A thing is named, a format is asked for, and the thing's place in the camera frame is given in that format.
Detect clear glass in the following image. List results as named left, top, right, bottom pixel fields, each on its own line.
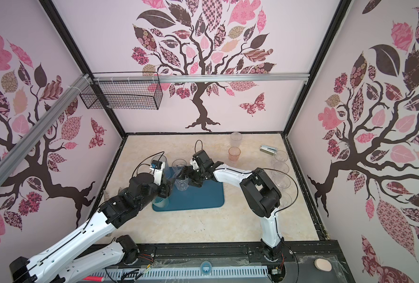
left=279, top=192, right=293, bottom=209
left=172, top=159, right=187, bottom=176

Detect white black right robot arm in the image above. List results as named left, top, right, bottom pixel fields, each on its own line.
left=177, top=150, right=285, bottom=261

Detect silver metal box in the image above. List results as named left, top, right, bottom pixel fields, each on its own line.
left=260, top=145, right=277, bottom=156

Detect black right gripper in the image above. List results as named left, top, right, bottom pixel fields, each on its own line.
left=176, top=166, right=207, bottom=186

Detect dark teal plastic tray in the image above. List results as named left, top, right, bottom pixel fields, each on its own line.
left=153, top=180, right=225, bottom=212

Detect black wire basket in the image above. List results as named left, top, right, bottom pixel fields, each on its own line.
left=80, top=71, right=163, bottom=110

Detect grey slotted cable duct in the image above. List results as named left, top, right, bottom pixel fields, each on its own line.
left=91, top=266, right=270, bottom=283

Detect pink translucent cup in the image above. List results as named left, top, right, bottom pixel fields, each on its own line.
left=228, top=147, right=241, bottom=163

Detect green translucent cup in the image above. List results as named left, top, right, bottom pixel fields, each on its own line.
left=152, top=197, right=169, bottom=210

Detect aluminium rail left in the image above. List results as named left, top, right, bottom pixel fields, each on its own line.
left=0, top=74, right=92, bottom=187

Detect beige round disc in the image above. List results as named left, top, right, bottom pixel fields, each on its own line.
left=314, top=258, right=332, bottom=272

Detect blue tape roll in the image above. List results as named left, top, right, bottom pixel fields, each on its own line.
left=200, top=261, right=213, bottom=276

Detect wooden tongs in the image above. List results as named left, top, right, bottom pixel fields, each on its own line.
left=103, top=190, right=111, bottom=202

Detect aluminium rail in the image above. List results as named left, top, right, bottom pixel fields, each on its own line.
left=0, top=74, right=92, bottom=187
left=93, top=73, right=310, bottom=83

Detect clear cup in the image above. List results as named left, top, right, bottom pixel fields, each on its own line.
left=230, top=132, right=243, bottom=147
left=273, top=150, right=289, bottom=162
left=273, top=162, right=290, bottom=177
left=274, top=175, right=291, bottom=189
left=175, top=179, right=189, bottom=192

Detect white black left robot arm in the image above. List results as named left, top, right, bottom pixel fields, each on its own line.
left=10, top=160, right=174, bottom=283

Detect tall blue translucent cup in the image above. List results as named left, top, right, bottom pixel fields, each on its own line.
left=151, top=153, right=169, bottom=169

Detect pink marker pen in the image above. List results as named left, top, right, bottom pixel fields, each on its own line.
left=83, top=276, right=105, bottom=283

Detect aluminium rail back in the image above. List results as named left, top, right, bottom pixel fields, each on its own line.
left=93, top=73, right=310, bottom=83

